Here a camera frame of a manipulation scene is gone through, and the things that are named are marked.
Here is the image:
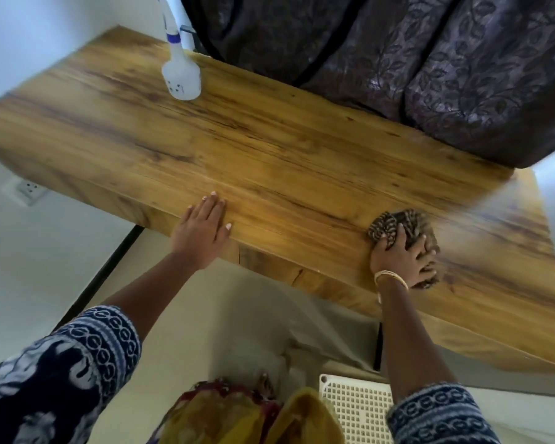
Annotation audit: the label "person's left hand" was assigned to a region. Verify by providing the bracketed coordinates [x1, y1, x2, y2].
[170, 191, 233, 271]

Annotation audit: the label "person's right hand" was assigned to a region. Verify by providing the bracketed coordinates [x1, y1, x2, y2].
[369, 224, 438, 290]

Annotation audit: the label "brown striped cleaning cloth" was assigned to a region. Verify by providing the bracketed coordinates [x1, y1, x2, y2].
[367, 209, 441, 291]

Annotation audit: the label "person's left forearm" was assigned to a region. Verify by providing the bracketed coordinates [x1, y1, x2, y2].
[99, 251, 199, 343]

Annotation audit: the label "person's right forearm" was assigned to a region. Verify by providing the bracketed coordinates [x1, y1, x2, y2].
[377, 278, 459, 404]

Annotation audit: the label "gold bangles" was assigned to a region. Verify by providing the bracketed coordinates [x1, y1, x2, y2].
[374, 270, 410, 305]

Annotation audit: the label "black table leg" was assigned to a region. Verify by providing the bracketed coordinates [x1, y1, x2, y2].
[373, 320, 384, 371]
[50, 225, 145, 335]

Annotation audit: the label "white spray bottle blue band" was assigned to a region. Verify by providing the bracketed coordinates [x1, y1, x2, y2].
[156, 0, 202, 101]

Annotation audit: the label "white plastic grid stool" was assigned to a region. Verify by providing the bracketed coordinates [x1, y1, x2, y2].
[318, 374, 395, 444]

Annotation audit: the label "yellow red patterned garment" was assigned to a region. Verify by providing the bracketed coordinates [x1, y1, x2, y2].
[147, 376, 346, 444]

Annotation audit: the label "dark leaf-patterned curtain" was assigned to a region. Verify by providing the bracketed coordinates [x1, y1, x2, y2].
[179, 0, 555, 170]

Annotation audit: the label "blue white patterned top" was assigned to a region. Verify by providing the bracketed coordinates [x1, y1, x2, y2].
[0, 305, 501, 444]

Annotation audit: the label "white wall socket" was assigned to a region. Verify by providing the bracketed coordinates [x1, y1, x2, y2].
[2, 176, 50, 208]

